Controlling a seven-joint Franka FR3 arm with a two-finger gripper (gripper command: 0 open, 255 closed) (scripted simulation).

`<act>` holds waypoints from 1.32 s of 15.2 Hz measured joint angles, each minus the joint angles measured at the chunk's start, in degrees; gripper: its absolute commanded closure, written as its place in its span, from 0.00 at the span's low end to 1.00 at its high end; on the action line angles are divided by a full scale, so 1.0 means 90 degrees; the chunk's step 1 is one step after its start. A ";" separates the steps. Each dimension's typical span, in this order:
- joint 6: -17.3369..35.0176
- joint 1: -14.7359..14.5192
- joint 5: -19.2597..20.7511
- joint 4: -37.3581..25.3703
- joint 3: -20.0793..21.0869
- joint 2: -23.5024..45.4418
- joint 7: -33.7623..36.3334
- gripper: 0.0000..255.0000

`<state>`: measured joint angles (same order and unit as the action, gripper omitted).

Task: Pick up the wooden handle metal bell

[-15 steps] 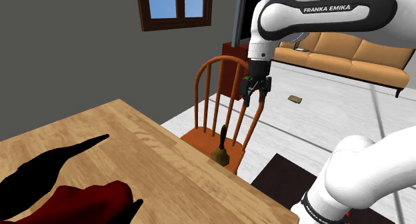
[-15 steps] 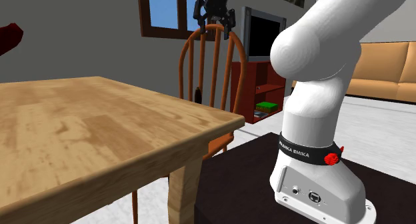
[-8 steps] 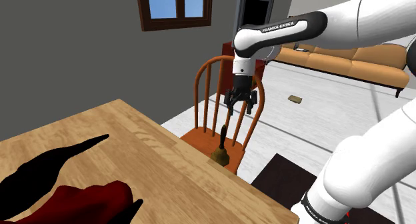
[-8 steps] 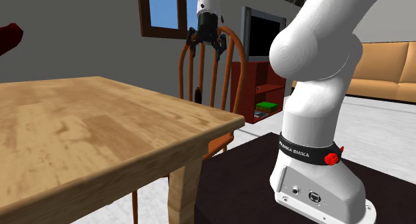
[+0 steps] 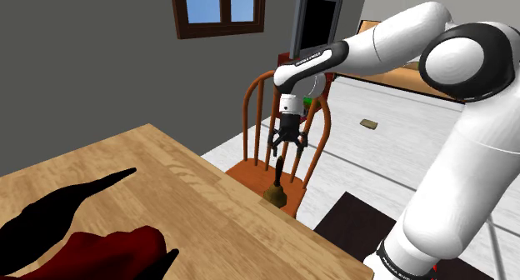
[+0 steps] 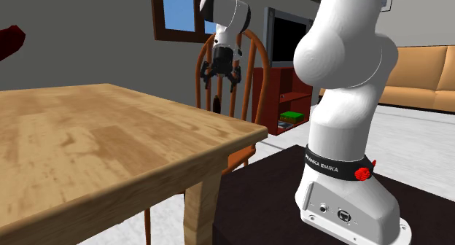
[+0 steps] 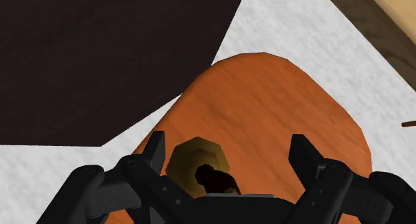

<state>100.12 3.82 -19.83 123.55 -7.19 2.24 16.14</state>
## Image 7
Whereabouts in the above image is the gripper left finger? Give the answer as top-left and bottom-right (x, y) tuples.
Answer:
(35, 130), (196, 224)

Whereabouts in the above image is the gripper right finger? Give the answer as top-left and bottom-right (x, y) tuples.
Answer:
(285, 134), (416, 224)

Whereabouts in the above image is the yellow bowl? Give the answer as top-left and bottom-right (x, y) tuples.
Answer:
(165, 136), (242, 199)

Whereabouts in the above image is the orange wooden table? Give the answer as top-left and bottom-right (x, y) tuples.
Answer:
(104, 52), (373, 224)

